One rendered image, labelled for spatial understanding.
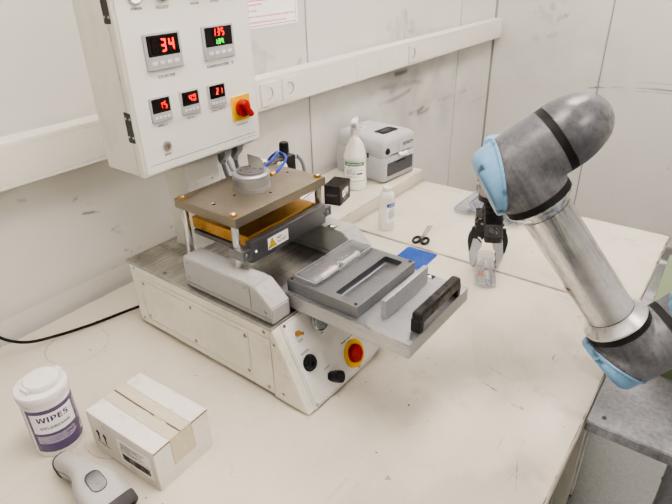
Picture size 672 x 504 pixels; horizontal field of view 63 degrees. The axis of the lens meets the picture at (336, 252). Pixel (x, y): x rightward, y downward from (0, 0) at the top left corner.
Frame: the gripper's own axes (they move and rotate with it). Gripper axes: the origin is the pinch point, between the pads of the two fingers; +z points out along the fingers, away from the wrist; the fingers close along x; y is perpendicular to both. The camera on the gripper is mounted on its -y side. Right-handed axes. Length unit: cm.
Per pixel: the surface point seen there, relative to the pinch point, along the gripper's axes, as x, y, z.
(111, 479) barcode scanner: 60, -86, -4
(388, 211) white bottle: 29.3, 21.8, -4.4
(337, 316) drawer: 29, -57, -19
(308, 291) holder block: 36, -53, -21
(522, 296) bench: -9.5, -10.3, 2.7
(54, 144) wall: 98, -32, -40
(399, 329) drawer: 18, -59, -19
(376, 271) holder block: 24, -42, -20
